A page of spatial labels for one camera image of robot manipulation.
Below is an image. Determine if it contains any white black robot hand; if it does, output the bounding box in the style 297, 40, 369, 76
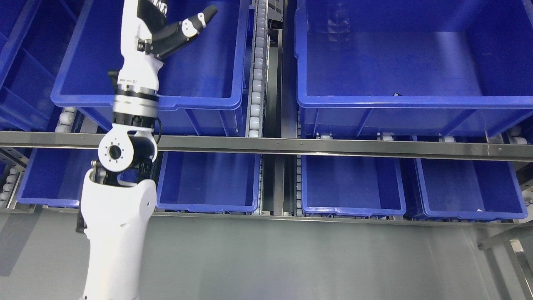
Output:
114, 0, 218, 99

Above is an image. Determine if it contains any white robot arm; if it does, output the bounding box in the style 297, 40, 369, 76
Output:
78, 84, 158, 300

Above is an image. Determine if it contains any grey metal shelf rack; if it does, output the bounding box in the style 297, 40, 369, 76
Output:
1, 0, 532, 222

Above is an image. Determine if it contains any large blue bin left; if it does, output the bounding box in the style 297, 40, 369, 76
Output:
51, 0, 252, 137

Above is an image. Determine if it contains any large blue bin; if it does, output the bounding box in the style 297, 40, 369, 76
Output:
51, 0, 252, 137
294, 0, 533, 139

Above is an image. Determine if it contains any lower blue bin centre left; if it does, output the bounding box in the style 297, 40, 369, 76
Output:
156, 152, 261, 213

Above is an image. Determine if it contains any lower blue bin far left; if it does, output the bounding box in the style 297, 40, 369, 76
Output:
17, 148, 97, 208

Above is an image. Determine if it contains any large blue bin right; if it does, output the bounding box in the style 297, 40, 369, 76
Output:
294, 0, 533, 139

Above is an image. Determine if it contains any lower blue bin centre right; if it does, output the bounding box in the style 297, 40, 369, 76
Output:
301, 155, 407, 217

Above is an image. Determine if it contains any lower blue bin far right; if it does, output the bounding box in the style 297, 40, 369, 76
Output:
400, 159, 528, 222

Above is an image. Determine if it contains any stainless steel table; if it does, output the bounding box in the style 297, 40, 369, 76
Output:
478, 221, 533, 300

